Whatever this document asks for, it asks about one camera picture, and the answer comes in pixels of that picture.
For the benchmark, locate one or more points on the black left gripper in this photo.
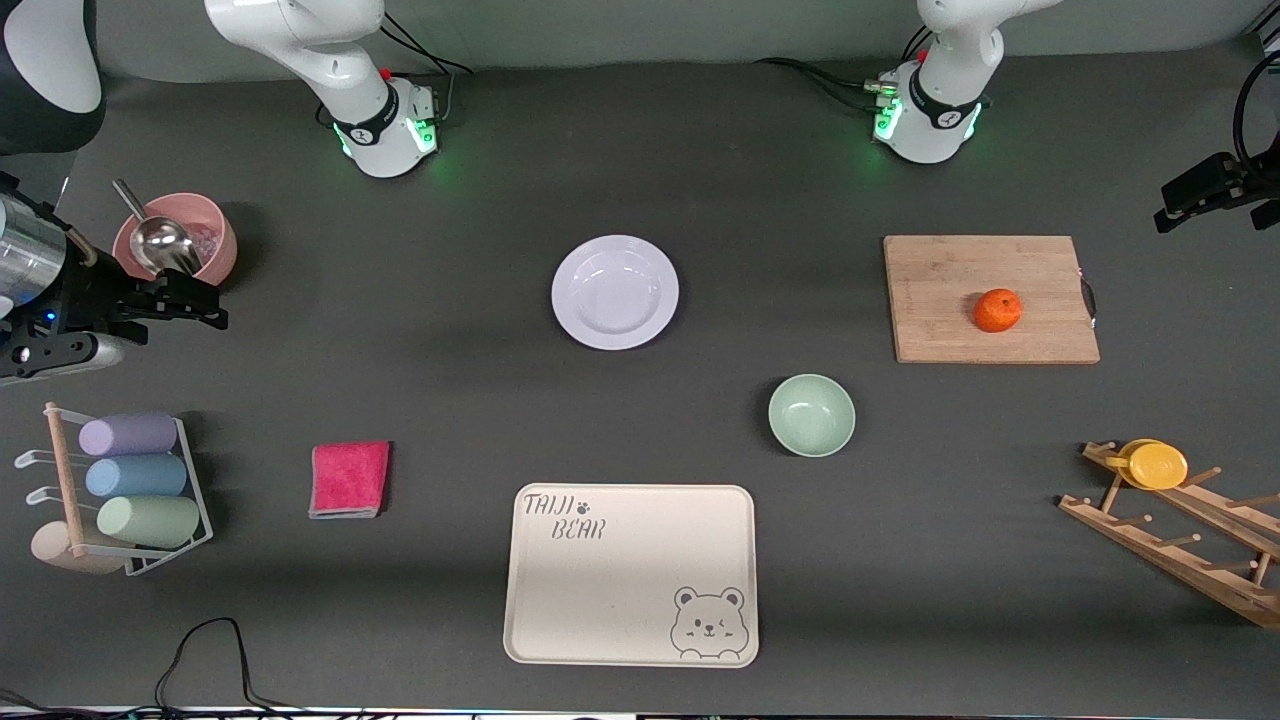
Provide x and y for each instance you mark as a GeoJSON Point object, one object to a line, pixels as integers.
{"type": "Point", "coordinates": [1222, 180]}

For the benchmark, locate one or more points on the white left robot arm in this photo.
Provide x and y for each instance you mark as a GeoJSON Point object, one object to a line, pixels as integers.
{"type": "Point", "coordinates": [940, 90]}

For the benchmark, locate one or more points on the pink bowl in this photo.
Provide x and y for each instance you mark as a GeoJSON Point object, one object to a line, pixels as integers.
{"type": "Point", "coordinates": [218, 250]}

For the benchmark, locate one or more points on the beige bear print tray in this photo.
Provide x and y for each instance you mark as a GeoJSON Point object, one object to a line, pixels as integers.
{"type": "Point", "coordinates": [630, 575]}

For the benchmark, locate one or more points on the purple cup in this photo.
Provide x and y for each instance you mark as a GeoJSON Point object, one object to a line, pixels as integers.
{"type": "Point", "coordinates": [128, 435]}

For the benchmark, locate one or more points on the wooden peg dish rack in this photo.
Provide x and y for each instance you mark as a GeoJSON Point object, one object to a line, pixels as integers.
{"type": "Point", "coordinates": [1170, 555]}

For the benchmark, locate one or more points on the beige cup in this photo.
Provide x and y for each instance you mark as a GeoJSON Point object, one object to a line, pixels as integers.
{"type": "Point", "coordinates": [52, 548]}

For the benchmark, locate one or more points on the orange fruit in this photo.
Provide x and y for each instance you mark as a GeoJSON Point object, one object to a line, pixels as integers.
{"type": "Point", "coordinates": [997, 310]}

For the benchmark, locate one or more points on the white ridged plate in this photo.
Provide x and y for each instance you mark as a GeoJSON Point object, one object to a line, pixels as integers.
{"type": "Point", "coordinates": [615, 292]}

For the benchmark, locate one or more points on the metal scoop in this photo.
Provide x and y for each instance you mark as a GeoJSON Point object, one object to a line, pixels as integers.
{"type": "Point", "coordinates": [165, 245]}

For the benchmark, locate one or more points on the yellow cup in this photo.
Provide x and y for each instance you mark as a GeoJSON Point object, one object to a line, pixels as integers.
{"type": "Point", "coordinates": [1157, 466]}

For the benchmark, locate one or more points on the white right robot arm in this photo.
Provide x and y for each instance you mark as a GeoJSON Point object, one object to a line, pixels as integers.
{"type": "Point", "coordinates": [300, 40]}

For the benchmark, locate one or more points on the blue cup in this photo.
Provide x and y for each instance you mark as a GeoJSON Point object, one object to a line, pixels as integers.
{"type": "Point", "coordinates": [136, 476]}

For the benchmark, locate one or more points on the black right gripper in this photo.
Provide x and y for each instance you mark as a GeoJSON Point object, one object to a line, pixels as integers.
{"type": "Point", "coordinates": [88, 292]}

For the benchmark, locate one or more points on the green cup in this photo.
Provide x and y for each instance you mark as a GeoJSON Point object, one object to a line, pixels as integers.
{"type": "Point", "coordinates": [148, 521]}

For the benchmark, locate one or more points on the pink folded cloth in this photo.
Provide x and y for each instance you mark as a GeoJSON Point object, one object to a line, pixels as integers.
{"type": "Point", "coordinates": [349, 479]}

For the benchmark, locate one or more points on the wooden cutting board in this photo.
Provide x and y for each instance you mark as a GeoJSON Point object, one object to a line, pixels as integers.
{"type": "Point", "coordinates": [960, 300]}

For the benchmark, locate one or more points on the light green bowl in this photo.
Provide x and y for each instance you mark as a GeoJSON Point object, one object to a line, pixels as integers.
{"type": "Point", "coordinates": [811, 415]}

